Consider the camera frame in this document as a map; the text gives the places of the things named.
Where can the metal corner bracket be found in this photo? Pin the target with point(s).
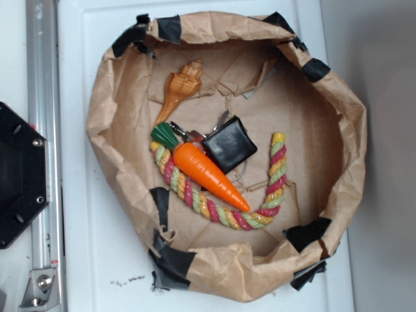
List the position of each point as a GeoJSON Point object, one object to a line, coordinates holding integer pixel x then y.
{"type": "Point", "coordinates": [42, 291]}

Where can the aluminium frame rail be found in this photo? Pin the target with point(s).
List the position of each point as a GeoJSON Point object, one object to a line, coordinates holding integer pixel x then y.
{"type": "Point", "coordinates": [44, 114]}

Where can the brown paper bag bin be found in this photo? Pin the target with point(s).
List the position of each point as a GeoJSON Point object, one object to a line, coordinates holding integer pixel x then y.
{"type": "Point", "coordinates": [303, 185]}

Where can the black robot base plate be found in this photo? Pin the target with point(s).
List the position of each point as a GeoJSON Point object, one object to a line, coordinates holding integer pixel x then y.
{"type": "Point", "coordinates": [23, 175]}

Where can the orange plastic toy carrot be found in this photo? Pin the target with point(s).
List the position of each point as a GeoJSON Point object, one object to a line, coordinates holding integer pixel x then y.
{"type": "Point", "coordinates": [192, 161]}

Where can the white plastic tray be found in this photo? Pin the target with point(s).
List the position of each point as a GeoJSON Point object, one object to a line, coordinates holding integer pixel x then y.
{"type": "Point", "coordinates": [107, 266]}

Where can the black leather wallet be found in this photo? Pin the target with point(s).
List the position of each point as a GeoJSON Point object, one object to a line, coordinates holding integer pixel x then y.
{"type": "Point", "coordinates": [229, 146]}

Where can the orange plastic conch shell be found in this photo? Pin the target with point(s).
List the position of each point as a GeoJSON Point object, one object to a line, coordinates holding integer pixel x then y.
{"type": "Point", "coordinates": [179, 86]}

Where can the metal keys with ring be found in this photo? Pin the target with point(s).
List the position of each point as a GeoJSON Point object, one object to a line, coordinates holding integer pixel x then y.
{"type": "Point", "coordinates": [196, 137]}

